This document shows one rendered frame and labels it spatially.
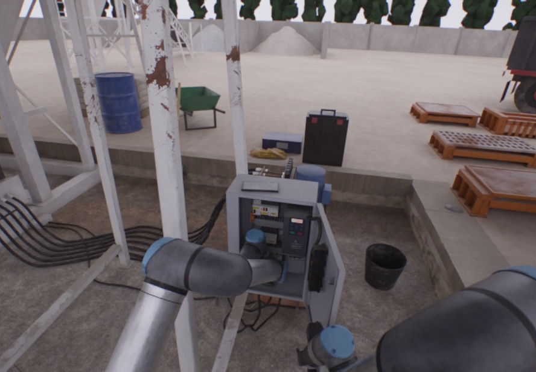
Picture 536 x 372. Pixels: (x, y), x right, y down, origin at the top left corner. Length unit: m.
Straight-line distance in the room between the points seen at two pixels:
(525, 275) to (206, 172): 3.75
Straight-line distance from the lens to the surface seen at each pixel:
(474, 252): 2.98
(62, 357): 2.55
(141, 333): 0.81
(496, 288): 0.48
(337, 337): 0.95
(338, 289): 1.02
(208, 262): 0.76
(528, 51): 9.06
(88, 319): 2.69
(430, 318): 0.44
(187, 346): 1.36
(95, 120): 2.32
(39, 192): 3.99
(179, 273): 0.79
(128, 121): 5.35
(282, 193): 1.32
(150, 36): 0.98
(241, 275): 0.80
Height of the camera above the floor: 1.89
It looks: 28 degrees down
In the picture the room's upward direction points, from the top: 2 degrees clockwise
